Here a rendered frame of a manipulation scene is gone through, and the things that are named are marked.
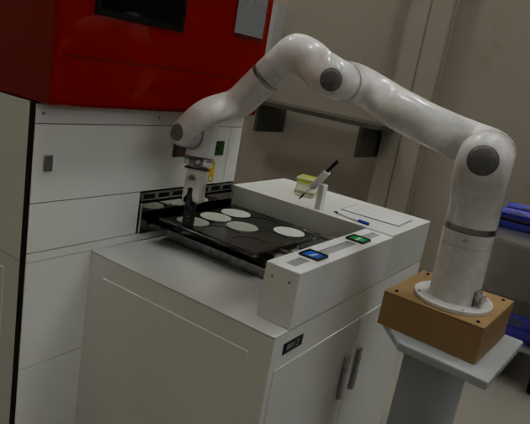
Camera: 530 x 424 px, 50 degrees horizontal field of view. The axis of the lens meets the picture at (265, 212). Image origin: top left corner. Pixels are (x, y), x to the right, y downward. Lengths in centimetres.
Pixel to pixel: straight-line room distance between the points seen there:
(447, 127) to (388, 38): 302
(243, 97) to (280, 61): 14
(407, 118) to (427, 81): 275
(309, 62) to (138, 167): 58
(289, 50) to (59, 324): 96
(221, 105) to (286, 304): 57
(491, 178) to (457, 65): 291
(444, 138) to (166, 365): 89
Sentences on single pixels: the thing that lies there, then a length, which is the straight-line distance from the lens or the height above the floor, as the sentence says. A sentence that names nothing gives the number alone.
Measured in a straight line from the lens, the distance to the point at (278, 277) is 131.
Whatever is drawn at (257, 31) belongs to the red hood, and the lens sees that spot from 191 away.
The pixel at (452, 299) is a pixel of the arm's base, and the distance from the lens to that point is 144.
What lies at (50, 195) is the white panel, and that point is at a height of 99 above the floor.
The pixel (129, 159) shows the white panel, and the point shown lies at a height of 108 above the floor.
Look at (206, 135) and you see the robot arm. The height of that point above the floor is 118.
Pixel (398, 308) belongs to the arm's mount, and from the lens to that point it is 144.
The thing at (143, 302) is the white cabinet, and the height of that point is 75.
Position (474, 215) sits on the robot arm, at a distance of 138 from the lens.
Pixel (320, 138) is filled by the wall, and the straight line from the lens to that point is 461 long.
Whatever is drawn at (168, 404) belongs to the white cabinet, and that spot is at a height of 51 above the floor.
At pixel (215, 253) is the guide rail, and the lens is 168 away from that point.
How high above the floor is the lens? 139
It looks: 14 degrees down
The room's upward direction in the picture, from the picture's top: 10 degrees clockwise
